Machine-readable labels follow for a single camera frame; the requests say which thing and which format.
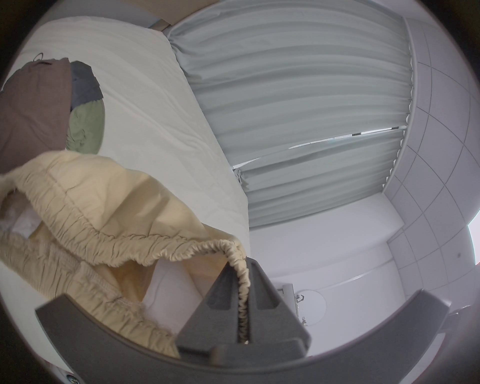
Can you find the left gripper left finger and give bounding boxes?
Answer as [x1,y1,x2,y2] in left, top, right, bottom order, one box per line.
[175,262,241,355]

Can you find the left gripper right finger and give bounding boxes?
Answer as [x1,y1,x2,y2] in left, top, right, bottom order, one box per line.
[247,257,312,359]

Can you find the beige shorts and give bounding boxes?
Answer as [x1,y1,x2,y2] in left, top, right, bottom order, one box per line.
[0,151,253,359]

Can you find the bed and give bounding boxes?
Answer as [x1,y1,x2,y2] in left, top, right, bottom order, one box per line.
[0,0,251,379]

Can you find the pale green curtain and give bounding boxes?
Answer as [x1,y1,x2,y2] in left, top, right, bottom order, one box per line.
[165,0,418,169]
[233,127,409,230]

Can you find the green garment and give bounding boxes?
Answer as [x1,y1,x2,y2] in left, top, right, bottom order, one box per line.
[65,98,106,155]

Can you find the dark grey garment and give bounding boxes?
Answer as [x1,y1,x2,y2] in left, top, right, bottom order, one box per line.
[69,61,104,112]

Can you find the brown garment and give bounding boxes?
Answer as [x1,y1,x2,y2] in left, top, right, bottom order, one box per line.
[0,58,73,175]

